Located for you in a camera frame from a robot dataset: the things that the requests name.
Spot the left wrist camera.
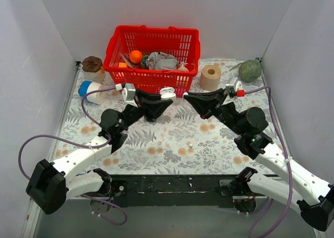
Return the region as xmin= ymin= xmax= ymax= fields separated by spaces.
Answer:
xmin=115 ymin=83 xmax=136 ymax=103

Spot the brown paper roll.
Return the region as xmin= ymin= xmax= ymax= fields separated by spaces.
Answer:
xmin=199 ymin=65 xmax=221 ymax=91

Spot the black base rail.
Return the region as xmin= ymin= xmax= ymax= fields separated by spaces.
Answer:
xmin=80 ymin=174 xmax=264 ymax=209

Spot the floral table mat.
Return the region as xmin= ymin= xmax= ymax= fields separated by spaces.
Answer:
xmin=60 ymin=72 xmax=270 ymax=174

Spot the red plastic shopping basket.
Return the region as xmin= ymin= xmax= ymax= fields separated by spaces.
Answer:
xmin=103 ymin=26 xmax=200 ymax=97

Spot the orange fruit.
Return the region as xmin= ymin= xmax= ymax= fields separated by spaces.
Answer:
xmin=129 ymin=50 xmax=143 ymax=64

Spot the beige toy in basket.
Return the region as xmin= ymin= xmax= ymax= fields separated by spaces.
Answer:
xmin=177 ymin=65 xmax=188 ymax=72

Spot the white earbud charging case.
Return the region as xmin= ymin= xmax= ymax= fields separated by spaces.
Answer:
xmin=160 ymin=87 xmax=176 ymax=102

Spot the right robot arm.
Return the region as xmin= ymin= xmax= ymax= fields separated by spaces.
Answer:
xmin=183 ymin=89 xmax=333 ymax=231

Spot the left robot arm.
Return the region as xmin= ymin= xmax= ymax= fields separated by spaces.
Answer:
xmin=26 ymin=85 xmax=176 ymax=215

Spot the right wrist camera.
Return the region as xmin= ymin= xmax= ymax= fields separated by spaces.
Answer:
xmin=225 ymin=77 xmax=245 ymax=99

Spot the crumpled grey foil bag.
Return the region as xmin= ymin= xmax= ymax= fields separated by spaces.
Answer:
xmin=146 ymin=52 xmax=179 ymax=70

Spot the green melon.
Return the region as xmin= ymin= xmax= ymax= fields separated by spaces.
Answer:
xmin=238 ymin=59 xmax=262 ymax=82

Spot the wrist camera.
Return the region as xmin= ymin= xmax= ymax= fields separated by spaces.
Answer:
xmin=225 ymin=77 xmax=245 ymax=99
xmin=115 ymin=83 xmax=136 ymax=103

